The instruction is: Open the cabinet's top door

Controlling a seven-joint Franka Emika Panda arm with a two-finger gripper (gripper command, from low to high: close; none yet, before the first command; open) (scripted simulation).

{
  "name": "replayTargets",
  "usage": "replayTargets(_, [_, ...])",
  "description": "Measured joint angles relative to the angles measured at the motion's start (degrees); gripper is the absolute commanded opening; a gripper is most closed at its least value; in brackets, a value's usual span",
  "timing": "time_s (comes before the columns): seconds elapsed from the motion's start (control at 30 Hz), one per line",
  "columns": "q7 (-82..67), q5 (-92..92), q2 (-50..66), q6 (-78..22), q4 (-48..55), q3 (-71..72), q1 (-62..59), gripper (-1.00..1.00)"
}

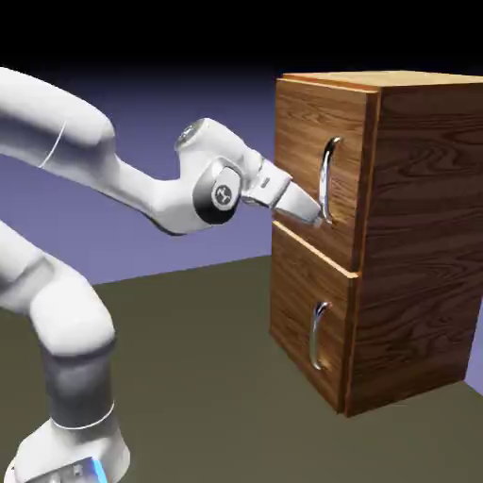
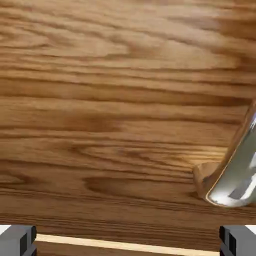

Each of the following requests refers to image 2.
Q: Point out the wooden cabinet door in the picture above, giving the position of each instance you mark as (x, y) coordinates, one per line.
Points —
(112, 112)

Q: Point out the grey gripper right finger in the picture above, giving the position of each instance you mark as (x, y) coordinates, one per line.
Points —
(240, 241)

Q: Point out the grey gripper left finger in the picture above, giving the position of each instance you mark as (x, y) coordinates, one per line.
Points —
(16, 240)

